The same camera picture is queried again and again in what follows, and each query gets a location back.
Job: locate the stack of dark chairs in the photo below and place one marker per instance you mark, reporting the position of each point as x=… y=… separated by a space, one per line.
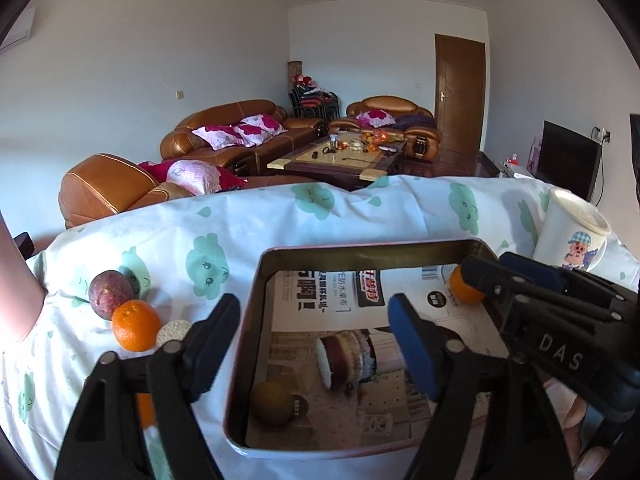
x=312 y=102

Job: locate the newspaper sheet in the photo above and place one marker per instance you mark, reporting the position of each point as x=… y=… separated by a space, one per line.
x=325 y=312

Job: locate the brown leather armchair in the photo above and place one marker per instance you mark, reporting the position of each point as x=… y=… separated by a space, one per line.
x=395 y=105
x=100 y=185

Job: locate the round brown fruit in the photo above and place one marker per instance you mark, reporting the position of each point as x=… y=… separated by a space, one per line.
x=271 y=404

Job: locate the metal cup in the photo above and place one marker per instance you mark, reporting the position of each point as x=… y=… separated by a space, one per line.
x=333 y=142

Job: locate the wall power socket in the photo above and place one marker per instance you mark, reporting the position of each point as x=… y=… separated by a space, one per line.
x=602 y=135

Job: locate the brown leather three-seat sofa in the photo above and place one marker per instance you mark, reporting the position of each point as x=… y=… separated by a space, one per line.
x=225 y=112

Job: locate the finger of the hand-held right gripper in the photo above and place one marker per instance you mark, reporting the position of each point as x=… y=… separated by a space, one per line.
x=530 y=264
x=495 y=280

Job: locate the small black box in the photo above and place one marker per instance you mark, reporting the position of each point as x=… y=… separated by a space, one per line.
x=23 y=246

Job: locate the person's right hand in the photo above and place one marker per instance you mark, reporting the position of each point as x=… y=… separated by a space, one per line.
x=577 y=412

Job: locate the dark wooden coffee table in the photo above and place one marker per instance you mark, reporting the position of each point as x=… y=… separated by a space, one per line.
x=345 y=162

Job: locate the pile of oranges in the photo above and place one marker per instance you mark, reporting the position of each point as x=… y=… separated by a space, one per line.
x=375 y=137

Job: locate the pink post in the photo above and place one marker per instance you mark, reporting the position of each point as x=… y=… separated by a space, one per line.
x=15 y=285

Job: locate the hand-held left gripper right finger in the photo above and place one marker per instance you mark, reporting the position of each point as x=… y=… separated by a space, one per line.
x=411 y=342

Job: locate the rectangular metal tin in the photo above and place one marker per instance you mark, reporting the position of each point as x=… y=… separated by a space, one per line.
x=250 y=320

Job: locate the purple passion fruit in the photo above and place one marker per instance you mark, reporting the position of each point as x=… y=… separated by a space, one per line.
x=111 y=294

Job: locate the white cartoon pig mug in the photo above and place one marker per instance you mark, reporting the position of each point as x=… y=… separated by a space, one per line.
x=567 y=230

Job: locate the purple blanket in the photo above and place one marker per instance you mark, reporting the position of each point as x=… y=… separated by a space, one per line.
x=415 y=121

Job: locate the large orange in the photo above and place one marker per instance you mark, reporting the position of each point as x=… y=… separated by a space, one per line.
x=135 y=326

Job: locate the black television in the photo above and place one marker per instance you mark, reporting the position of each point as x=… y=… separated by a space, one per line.
x=567 y=157

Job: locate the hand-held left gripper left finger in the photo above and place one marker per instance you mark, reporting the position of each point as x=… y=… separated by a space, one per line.
x=216 y=337

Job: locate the white green cloud tablecloth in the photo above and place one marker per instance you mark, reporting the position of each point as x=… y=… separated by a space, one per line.
x=350 y=220

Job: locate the dark television stand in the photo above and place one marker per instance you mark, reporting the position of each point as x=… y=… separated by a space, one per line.
x=492 y=165

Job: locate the brown wooden door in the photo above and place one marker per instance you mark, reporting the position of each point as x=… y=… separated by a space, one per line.
x=460 y=95

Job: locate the white round rice cake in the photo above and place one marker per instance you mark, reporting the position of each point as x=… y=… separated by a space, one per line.
x=172 y=332

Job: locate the small orange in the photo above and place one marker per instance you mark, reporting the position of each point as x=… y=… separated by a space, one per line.
x=146 y=410
x=462 y=288

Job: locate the pink floral pillow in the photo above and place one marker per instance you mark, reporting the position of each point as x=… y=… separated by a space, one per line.
x=260 y=127
x=375 y=118
x=217 y=137

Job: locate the white air conditioner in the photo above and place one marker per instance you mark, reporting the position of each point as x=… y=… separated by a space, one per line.
x=20 y=30

